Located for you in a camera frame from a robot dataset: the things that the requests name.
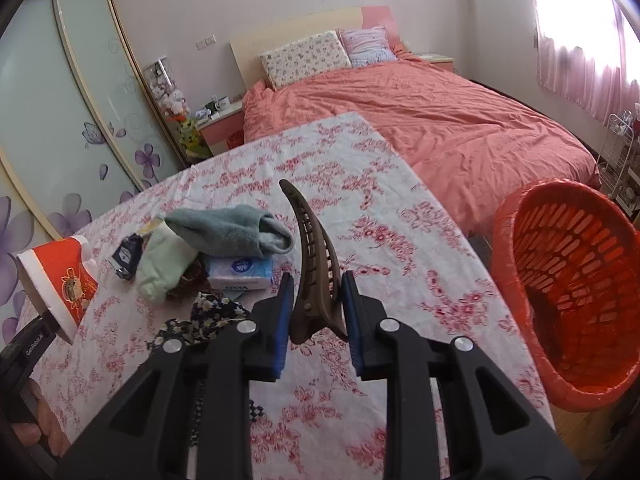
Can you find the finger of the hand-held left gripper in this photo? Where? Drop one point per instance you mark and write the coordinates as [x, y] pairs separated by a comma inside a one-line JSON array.
[[30, 340]]

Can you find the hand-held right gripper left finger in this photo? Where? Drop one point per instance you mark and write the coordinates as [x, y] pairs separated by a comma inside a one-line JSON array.
[[280, 327]]

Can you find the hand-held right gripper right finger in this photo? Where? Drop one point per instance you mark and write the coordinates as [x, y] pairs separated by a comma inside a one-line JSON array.
[[351, 327]]

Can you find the red paper cup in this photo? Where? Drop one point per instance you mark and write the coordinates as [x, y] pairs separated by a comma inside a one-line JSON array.
[[62, 285]]

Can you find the brown hair clip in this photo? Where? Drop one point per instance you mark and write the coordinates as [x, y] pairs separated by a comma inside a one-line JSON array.
[[316, 270]]

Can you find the blue white tissue pack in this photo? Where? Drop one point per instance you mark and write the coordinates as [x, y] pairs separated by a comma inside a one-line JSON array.
[[239, 271]]

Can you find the light green towel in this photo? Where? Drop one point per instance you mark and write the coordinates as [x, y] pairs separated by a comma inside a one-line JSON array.
[[160, 265]]

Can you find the orange plastic laundry basket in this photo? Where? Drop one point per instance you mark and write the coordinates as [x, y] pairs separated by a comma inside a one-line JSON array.
[[575, 290]]

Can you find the dark floral scrunchie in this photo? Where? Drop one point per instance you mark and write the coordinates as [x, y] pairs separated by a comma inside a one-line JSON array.
[[210, 312]]

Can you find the floral red white tablecloth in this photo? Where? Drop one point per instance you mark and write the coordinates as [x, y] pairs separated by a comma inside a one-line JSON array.
[[380, 240]]

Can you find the red patterned scrunchie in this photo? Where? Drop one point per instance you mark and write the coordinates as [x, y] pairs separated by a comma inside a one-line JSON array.
[[192, 280]]

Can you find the teal grey sock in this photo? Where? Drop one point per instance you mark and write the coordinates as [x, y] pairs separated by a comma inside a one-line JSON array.
[[227, 230]]

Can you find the dark small packet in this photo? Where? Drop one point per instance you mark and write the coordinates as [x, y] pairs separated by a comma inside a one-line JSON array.
[[127, 256]]

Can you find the pink white nightstand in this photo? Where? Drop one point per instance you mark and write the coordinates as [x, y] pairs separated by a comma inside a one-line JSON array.
[[437, 60], [220, 132]]

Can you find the green plush toy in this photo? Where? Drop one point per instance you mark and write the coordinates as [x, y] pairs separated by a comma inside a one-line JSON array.
[[191, 137]]

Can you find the bed with salmon duvet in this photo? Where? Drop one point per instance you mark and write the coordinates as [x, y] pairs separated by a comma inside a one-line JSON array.
[[450, 125]]

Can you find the wardrobe with floral glass doors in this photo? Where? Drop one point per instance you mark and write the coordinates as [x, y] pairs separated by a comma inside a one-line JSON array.
[[60, 110]]

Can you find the plush toy display case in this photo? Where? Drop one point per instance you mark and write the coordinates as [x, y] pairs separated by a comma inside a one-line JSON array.
[[165, 87]]

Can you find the floral white pillow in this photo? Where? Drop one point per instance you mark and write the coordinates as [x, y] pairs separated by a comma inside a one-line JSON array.
[[305, 57]]

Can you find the pink striped pillow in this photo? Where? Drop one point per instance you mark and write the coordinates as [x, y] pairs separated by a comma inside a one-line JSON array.
[[367, 45]]

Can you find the beige pink headboard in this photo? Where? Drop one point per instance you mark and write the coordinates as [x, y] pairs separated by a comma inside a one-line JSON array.
[[280, 30]]

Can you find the pink curtain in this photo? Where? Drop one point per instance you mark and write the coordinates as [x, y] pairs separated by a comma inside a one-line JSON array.
[[585, 35]]

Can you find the white wall outlet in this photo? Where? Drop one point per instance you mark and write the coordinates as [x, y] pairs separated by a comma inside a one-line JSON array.
[[205, 42]]

